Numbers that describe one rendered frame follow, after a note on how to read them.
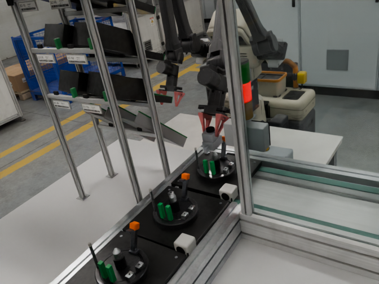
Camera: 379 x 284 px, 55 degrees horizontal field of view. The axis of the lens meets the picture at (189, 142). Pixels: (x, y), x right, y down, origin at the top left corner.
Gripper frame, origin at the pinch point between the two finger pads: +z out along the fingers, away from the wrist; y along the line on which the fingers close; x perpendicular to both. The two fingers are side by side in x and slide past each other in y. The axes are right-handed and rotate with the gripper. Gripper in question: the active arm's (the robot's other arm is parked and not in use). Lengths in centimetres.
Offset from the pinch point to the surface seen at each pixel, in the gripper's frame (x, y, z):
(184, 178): -12.6, 0.8, 16.0
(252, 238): 0.2, 20.6, 30.2
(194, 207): -13.1, 6.1, 23.6
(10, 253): -30, -52, 52
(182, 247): -23.1, 10.6, 33.4
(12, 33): 386, -831, -230
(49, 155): 140, -271, 29
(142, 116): -10.6, -22.1, -2.0
